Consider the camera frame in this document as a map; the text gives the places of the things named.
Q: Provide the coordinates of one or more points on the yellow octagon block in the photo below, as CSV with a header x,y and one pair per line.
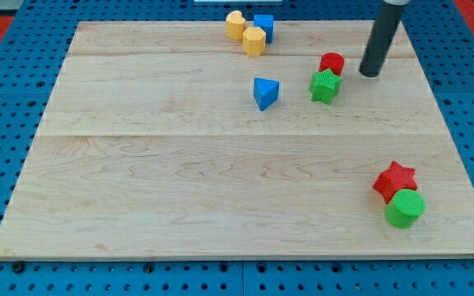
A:
x,y
254,41

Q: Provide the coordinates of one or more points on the light wooden board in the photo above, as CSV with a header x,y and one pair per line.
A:
x,y
153,148

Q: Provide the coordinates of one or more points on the green star block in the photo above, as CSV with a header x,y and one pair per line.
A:
x,y
324,86

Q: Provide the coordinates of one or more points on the yellow heart block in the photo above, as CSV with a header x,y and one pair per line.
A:
x,y
235,25

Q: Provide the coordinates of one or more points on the red cylinder block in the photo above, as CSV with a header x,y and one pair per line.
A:
x,y
333,61

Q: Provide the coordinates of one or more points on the red star block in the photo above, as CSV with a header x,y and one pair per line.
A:
x,y
395,178

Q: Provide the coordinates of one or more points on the blue cube block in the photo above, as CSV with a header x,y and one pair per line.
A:
x,y
266,22

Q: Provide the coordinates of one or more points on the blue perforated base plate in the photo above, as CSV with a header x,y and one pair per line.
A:
x,y
31,54

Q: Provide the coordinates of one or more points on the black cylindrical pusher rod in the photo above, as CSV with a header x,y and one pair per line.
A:
x,y
381,36

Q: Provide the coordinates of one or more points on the blue triangle block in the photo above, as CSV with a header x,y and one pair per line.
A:
x,y
265,92

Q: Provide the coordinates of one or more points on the green cylinder block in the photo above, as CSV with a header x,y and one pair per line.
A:
x,y
405,208

